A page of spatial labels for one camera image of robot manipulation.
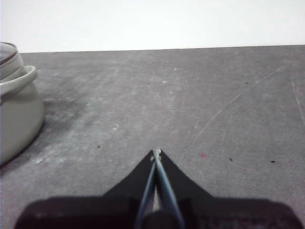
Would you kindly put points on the sage green electric pot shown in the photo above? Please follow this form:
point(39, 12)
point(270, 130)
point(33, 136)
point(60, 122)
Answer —
point(19, 114)

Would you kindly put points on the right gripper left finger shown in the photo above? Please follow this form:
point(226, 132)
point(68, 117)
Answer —
point(114, 210)

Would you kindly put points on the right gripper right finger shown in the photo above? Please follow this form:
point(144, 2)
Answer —
point(202, 210)

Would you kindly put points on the glass lid with green knob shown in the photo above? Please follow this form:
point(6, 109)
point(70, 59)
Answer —
point(7, 53)

